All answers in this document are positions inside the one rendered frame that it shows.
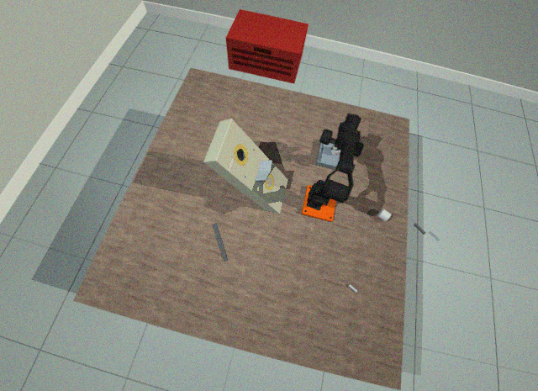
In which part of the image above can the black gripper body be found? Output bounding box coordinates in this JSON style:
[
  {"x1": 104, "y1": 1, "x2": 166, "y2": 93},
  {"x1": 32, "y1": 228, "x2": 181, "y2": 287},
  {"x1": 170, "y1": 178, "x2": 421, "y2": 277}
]
[{"x1": 319, "y1": 129, "x2": 364, "y2": 156}]

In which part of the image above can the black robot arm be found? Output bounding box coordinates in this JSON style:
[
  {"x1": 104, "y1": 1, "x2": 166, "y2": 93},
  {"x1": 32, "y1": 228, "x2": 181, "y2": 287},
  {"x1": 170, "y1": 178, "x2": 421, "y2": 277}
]
[{"x1": 307, "y1": 114, "x2": 361, "y2": 210}]

